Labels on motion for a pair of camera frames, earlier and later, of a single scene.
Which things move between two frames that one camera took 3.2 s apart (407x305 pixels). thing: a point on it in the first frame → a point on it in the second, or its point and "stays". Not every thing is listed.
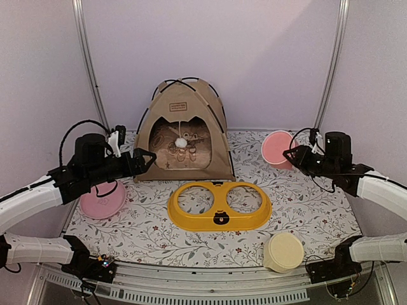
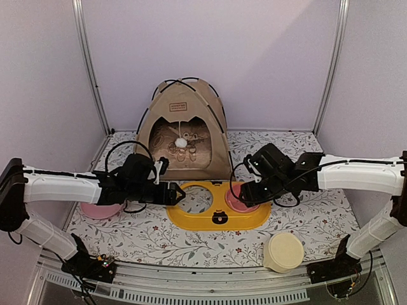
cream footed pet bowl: (282, 251) stays
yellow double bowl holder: (220, 217) stays
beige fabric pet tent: (184, 126) stays
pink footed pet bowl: (273, 145) → (234, 204)
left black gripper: (130, 169) → (172, 194)
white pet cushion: (180, 145) stays
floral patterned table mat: (144, 236) stays
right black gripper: (301, 158) → (248, 190)
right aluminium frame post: (344, 9) stays
